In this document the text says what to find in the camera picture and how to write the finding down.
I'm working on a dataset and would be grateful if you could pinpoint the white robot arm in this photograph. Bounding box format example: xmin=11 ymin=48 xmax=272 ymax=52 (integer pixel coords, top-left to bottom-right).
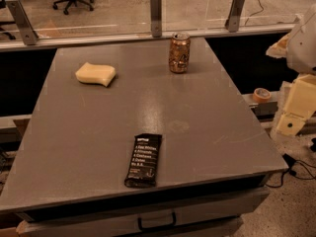
xmin=266 ymin=4 xmax=316 ymax=135

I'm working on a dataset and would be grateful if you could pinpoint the middle metal glass bracket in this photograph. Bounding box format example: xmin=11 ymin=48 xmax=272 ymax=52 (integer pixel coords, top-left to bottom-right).
xmin=150 ymin=0 xmax=162 ymax=38

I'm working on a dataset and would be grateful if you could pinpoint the yellow sponge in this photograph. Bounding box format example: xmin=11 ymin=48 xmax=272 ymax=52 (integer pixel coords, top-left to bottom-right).
xmin=75 ymin=62 xmax=116 ymax=87

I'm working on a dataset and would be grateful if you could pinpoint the right metal glass bracket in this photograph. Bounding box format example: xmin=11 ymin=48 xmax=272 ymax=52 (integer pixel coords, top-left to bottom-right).
xmin=225 ymin=0 xmax=245 ymax=33

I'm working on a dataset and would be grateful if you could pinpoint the black snack bar wrapper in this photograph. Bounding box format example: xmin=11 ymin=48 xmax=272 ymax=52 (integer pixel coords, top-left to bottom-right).
xmin=124 ymin=133 xmax=162 ymax=189

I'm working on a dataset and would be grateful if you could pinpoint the orange soda can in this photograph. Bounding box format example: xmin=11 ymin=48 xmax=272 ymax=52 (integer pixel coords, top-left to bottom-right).
xmin=169 ymin=32 xmax=191 ymax=73

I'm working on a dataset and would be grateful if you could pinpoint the left metal glass bracket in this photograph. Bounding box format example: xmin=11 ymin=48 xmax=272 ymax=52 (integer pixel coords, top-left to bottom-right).
xmin=6 ymin=0 xmax=39 ymax=45

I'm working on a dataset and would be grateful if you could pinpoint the black floor cable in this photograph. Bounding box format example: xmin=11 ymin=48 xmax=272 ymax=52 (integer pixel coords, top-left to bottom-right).
xmin=265 ymin=153 xmax=316 ymax=189

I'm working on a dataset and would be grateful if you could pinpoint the grey drawer front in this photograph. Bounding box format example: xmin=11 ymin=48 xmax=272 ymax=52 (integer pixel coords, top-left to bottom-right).
xmin=17 ymin=187 xmax=269 ymax=237

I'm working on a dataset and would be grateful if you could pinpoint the metal glass bracket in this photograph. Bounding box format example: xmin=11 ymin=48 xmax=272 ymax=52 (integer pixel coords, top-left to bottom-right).
xmin=225 ymin=0 xmax=245 ymax=33
xmin=6 ymin=0 xmax=39 ymax=45
xmin=150 ymin=0 xmax=162 ymax=38

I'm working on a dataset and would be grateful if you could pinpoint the orange tape roll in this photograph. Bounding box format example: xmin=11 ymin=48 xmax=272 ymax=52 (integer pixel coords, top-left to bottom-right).
xmin=253 ymin=88 xmax=272 ymax=104

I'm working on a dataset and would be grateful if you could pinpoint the black drawer handle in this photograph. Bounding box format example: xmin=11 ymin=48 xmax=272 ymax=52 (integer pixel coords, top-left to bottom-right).
xmin=137 ymin=212 xmax=177 ymax=232

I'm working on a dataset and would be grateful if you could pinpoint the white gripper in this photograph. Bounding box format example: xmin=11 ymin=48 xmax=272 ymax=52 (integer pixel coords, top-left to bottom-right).
xmin=276 ymin=74 xmax=316 ymax=136

